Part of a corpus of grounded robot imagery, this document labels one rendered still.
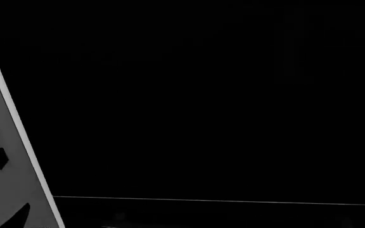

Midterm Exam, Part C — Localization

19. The large black appliance front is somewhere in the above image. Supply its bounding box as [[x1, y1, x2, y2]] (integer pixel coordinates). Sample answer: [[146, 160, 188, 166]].
[[0, 0, 365, 206]]

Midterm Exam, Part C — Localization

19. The gray cabinet panel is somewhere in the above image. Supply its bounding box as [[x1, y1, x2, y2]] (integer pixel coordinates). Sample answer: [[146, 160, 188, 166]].
[[0, 20, 67, 228]]

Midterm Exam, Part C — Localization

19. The black appliance lower drawer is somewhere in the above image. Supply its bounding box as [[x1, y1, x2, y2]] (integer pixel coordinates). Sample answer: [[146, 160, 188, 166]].
[[53, 196, 365, 228]]

